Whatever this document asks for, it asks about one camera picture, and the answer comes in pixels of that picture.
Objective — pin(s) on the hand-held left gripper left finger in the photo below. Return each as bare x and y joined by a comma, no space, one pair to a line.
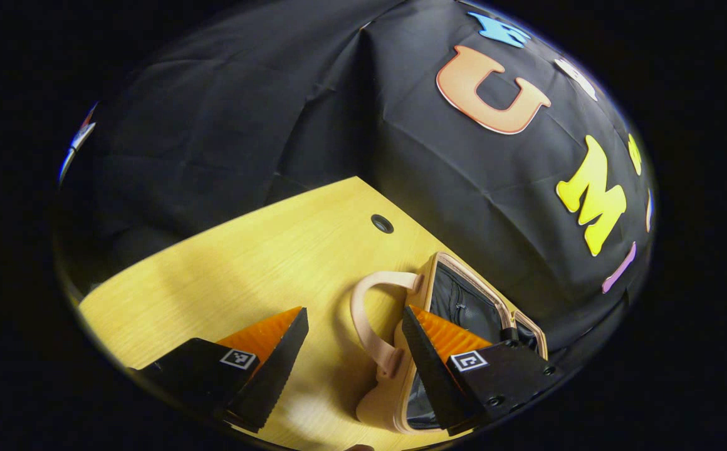
276,369

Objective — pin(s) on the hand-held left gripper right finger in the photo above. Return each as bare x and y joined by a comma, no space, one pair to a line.
435,376

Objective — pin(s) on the pink suitcase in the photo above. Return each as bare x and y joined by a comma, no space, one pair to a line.
464,304

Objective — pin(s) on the black table grommet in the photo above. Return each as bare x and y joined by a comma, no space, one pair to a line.
382,223

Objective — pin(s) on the black backdrop cloth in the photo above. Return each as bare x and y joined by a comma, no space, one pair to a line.
276,113

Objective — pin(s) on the colourful printed board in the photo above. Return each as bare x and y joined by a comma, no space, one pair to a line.
81,134

